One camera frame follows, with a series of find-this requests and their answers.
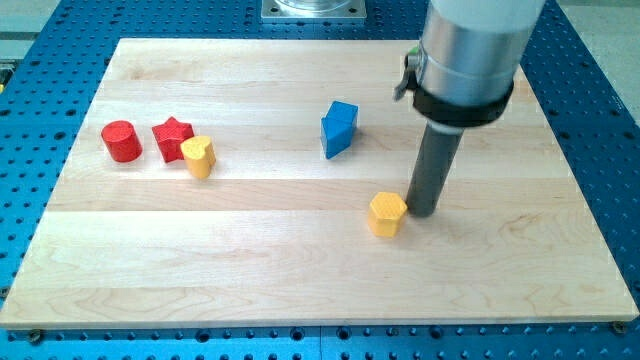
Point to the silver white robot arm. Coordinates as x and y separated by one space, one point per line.
462 71

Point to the yellow hexagon block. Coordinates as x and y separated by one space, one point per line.
386 213

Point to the yellow heart block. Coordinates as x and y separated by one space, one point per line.
199 156

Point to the blue triangle block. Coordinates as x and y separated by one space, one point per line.
336 135

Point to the blue cube block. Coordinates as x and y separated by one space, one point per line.
344 112

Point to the light wooden board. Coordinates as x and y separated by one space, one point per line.
278 234

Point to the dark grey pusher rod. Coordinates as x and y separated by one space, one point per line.
438 148

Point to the red star block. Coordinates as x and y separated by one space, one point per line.
169 136

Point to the red cylinder block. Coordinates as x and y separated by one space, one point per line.
121 141

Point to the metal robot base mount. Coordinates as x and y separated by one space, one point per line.
307 10

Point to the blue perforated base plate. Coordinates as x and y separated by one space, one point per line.
52 88

